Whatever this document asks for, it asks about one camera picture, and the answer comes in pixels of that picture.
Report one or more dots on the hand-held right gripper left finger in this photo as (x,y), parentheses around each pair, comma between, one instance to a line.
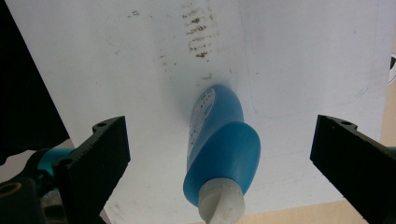
(93,168)

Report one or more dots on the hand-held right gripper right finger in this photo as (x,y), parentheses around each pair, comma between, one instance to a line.
(351,161)

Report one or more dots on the blue bottle with white cap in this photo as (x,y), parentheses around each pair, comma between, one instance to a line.
(224,149)

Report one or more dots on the white round object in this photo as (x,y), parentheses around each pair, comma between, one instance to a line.
(393,69)

